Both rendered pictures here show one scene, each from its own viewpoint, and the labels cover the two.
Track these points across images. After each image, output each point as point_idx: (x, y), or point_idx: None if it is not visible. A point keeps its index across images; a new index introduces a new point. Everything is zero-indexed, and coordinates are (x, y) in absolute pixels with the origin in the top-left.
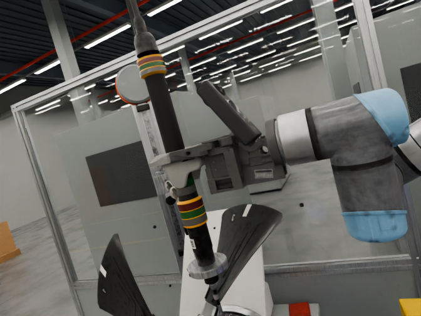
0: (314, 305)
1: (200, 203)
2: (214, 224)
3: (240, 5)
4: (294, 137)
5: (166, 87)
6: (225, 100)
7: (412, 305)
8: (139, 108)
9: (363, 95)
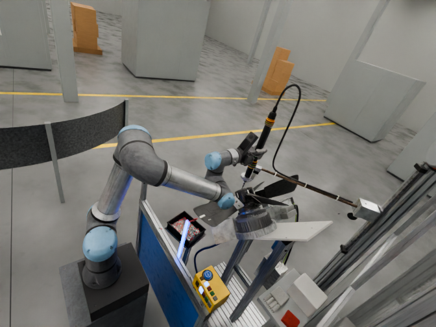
0: None
1: None
2: (314, 228)
3: None
4: None
5: (264, 129)
6: (244, 138)
7: (222, 290)
8: (415, 165)
9: (215, 152)
